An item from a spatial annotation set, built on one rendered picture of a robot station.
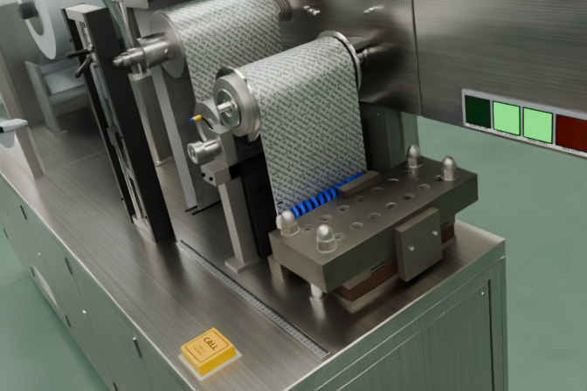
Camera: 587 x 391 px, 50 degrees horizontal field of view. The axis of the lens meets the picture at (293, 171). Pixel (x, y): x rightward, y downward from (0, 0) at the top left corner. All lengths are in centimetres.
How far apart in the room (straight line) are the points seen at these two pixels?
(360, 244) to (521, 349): 139
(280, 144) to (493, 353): 66
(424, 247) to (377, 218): 10
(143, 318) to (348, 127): 55
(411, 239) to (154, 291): 54
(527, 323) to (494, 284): 117
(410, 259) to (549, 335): 135
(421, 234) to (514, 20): 40
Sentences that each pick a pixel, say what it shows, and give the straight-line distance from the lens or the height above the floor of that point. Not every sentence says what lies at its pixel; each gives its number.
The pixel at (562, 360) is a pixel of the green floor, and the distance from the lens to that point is 238.
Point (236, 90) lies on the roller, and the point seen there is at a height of 129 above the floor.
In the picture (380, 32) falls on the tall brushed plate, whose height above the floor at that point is 130.
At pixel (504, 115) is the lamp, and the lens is 113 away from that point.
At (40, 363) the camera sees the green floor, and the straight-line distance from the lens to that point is 285.
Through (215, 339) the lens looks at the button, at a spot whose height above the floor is 92.
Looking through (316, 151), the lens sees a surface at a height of 112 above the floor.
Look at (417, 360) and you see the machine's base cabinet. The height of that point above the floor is 76.
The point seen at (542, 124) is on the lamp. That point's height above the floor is 119.
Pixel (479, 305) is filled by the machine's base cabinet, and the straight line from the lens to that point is 134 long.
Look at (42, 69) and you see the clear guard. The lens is 204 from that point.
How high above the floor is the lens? 162
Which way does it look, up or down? 26 degrees down
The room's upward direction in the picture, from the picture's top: 10 degrees counter-clockwise
